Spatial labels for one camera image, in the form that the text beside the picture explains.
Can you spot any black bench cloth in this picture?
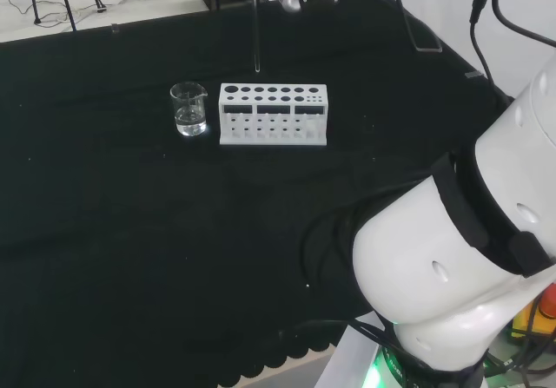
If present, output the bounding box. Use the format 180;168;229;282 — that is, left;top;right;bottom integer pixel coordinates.
0;0;516;388

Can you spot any black plug cable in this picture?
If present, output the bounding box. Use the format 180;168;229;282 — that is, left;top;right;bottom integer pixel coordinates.
469;0;516;105

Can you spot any white test tube rack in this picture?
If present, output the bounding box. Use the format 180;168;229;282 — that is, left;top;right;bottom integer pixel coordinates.
218;82;329;148

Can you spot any yellow stop button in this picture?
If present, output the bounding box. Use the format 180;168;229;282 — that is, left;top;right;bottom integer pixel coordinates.
508;281;556;342

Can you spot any pale mounting board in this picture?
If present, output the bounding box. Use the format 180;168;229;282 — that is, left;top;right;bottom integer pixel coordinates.
318;316;395;388

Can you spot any large clear acrylic bracket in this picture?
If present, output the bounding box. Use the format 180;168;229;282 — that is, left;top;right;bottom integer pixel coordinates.
402;9;445;54

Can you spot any clear glass beaker with water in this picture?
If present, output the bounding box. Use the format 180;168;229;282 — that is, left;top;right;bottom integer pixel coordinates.
169;82;209;138

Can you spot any black cable bundle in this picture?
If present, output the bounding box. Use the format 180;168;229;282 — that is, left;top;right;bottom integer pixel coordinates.
298;200;395;363

